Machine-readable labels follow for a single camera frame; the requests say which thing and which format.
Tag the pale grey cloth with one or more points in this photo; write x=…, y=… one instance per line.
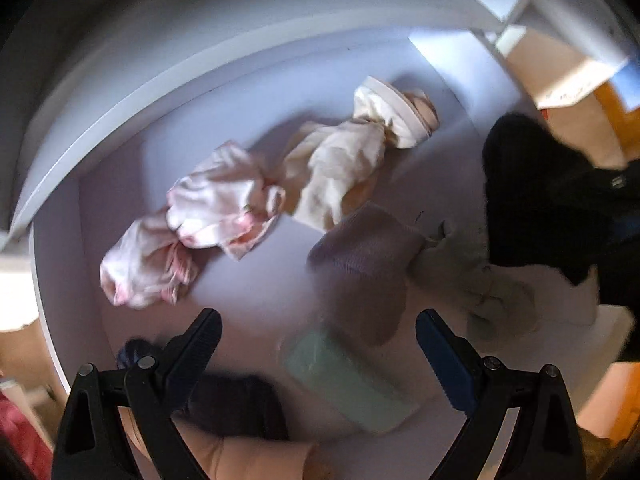
x=465, y=270

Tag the cream cloth bundle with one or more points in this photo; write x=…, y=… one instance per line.
x=340, y=160

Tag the purple grey knit sock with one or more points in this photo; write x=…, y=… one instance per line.
x=365, y=260

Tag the black fuzzy sock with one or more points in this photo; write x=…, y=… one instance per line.
x=530, y=190

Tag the red ruffled blanket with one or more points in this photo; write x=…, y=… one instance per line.
x=20, y=435

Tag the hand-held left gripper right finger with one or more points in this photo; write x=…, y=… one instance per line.
x=445, y=360

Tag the pink and white cloth bundle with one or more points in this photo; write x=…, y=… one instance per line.
x=210, y=210

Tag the mint green cloth pack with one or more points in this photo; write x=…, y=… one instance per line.
x=345, y=385

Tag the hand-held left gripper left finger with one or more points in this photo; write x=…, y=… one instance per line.
x=197, y=347

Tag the navy blue sock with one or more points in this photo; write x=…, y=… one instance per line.
x=235, y=405

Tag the peach cloth bundle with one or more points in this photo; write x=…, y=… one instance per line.
x=260, y=457

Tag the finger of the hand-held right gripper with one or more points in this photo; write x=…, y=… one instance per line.
x=620, y=260

